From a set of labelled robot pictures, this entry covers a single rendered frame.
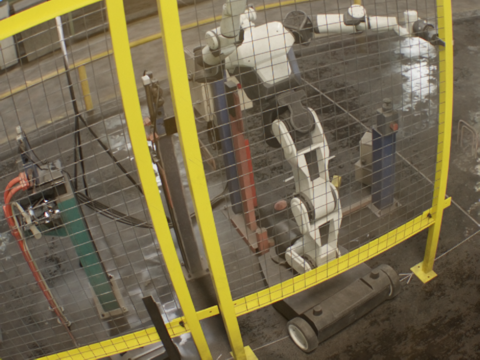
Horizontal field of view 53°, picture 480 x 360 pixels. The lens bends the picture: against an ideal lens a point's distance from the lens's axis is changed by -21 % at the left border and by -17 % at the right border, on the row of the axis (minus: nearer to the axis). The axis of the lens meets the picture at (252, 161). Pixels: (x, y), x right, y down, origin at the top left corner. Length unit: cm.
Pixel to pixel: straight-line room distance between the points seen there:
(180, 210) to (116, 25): 148
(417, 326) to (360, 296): 39
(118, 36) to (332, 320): 160
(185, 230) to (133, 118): 132
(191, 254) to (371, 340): 111
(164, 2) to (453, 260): 217
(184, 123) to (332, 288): 128
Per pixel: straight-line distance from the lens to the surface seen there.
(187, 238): 294
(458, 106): 461
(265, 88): 226
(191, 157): 179
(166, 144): 262
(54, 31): 741
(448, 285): 294
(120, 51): 158
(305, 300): 265
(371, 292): 263
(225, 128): 311
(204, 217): 193
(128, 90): 163
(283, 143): 230
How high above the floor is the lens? 214
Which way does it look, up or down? 33 degrees down
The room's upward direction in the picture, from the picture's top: 8 degrees counter-clockwise
